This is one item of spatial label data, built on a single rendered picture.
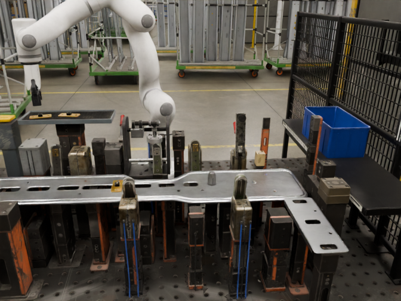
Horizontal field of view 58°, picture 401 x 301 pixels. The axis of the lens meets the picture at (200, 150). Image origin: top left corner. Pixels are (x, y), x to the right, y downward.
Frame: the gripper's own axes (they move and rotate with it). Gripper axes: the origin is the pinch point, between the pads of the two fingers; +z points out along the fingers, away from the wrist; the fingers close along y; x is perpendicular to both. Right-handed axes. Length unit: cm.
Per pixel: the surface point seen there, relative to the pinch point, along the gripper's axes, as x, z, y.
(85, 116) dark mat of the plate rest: 17.6, 7.0, 4.7
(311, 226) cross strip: 75, 23, 85
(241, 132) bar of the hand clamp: 74, 9, 39
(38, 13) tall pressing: -24, -4, -757
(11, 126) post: -11.5, 10.0, -0.4
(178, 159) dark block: 51, 21, 29
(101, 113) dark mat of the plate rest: 24.4, 7.0, 3.4
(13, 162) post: -13.6, 26.6, -1.6
